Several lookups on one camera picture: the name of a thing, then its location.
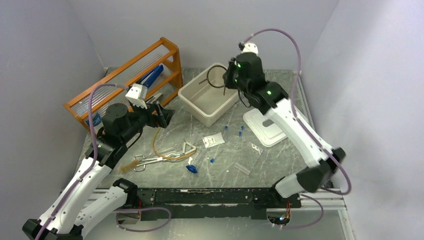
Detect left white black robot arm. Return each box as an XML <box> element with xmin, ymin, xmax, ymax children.
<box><xmin>22</xmin><ymin>102</ymin><xmax>175</xmax><ymax>240</ymax></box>

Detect orange wooden shelf rack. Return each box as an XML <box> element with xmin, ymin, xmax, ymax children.
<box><xmin>63</xmin><ymin>37</ymin><xmax>183</xmax><ymax>130</ymax></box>

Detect white bin lid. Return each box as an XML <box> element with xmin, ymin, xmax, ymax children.
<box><xmin>243</xmin><ymin>108</ymin><xmax>287</xmax><ymax>148</ymax></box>

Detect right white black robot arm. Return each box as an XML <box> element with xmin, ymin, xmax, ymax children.
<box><xmin>223</xmin><ymin>52</ymin><xmax>346</xmax><ymax>207</ymax></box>

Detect metal crucible tongs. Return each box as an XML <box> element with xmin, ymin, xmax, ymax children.
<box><xmin>133</xmin><ymin>154</ymin><xmax>176</xmax><ymax>172</ymax></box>

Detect wrist white camera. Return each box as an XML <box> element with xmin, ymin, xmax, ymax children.
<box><xmin>238</xmin><ymin>42</ymin><xmax>259</xmax><ymax>55</ymax></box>
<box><xmin>125</xmin><ymin>83</ymin><xmax>148</xmax><ymax>109</ymax></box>

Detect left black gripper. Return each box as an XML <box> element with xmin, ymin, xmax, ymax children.
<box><xmin>121</xmin><ymin>98</ymin><xmax>175</xmax><ymax>142</ymax></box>

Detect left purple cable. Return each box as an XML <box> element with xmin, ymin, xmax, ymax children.
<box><xmin>33</xmin><ymin>82</ymin><xmax>130</xmax><ymax>240</ymax></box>

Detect white clay triangle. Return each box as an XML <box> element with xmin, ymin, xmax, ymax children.
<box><xmin>182</xmin><ymin>141</ymin><xmax>197</xmax><ymax>155</ymax></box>

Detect black wire tripod stand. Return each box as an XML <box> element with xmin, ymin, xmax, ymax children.
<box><xmin>198</xmin><ymin>64</ymin><xmax>227</xmax><ymax>96</ymax></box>

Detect tan rubber tubing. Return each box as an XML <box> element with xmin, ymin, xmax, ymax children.
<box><xmin>151</xmin><ymin>127</ymin><xmax>198</xmax><ymax>162</ymax></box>

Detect beige plastic bin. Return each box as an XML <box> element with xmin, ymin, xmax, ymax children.
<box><xmin>178</xmin><ymin>62</ymin><xmax>239</xmax><ymax>127</ymax></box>

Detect grey white device on shelf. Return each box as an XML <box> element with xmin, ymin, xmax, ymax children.
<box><xmin>145</xmin><ymin>92</ymin><xmax>164</xmax><ymax>104</ymax></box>

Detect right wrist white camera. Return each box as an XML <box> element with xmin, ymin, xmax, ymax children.
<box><xmin>238</xmin><ymin>42</ymin><xmax>259</xmax><ymax>55</ymax></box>

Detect white plastic packet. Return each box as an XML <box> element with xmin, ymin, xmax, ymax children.
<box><xmin>202</xmin><ymin>132</ymin><xmax>225</xmax><ymax>149</ymax></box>

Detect blue white roll on shelf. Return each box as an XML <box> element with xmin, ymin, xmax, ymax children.
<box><xmin>92</xmin><ymin>111</ymin><xmax>102</xmax><ymax>127</ymax></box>

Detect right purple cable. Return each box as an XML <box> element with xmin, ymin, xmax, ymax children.
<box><xmin>243</xmin><ymin>28</ymin><xmax>353</xmax><ymax>230</ymax></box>

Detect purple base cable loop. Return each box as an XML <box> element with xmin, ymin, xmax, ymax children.
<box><xmin>115</xmin><ymin>207</ymin><xmax>172</xmax><ymax>233</ymax></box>

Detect clear test tube rack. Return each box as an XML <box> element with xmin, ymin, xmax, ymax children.
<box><xmin>234</xmin><ymin>162</ymin><xmax>251</xmax><ymax>176</ymax></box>

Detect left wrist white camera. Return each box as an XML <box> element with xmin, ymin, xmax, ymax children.
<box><xmin>125</xmin><ymin>83</ymin><xmax>148</xmax><ymax>109</ymax></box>

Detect clear plastic funnel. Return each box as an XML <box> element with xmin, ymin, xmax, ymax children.
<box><xmin>189</xmin><ymin>131</ymin><xmax>204</xmax><ymax>147</ymax></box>

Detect small clear plastic bag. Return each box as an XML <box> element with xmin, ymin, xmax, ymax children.
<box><xmin>249</xmin><ymin>142</ymin><xmax>263</xmax><ymax>155</ymax></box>

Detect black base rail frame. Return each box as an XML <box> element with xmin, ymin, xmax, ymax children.
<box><xmin>67</xmin><ymin>187</ymin><xmax>347</xmax><ymax>221</ymax></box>

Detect blue stapler on shelf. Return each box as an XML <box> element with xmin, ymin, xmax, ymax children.
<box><xmin>136</xmin><ymin>64</ymin><xmax>164</xmax><ymax>88</ymax></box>

